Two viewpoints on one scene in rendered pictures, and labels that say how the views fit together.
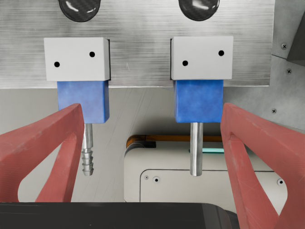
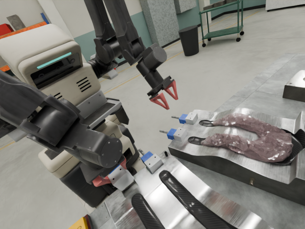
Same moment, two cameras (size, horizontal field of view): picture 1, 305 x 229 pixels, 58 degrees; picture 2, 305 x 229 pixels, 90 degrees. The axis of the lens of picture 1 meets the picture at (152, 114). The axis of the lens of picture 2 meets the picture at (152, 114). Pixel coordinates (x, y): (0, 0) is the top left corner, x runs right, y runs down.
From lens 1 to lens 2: 0.56 m
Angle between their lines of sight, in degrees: 50
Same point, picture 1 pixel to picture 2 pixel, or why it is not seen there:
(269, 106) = not seen: hidden behind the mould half
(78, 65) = (189, 116)
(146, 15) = (194, 131)
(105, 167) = not seen: hidden behind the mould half
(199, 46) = (182, 131)
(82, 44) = (193, 117)
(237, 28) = (182, 144)
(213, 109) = (169, 133)
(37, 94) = not seen: hidden behind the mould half
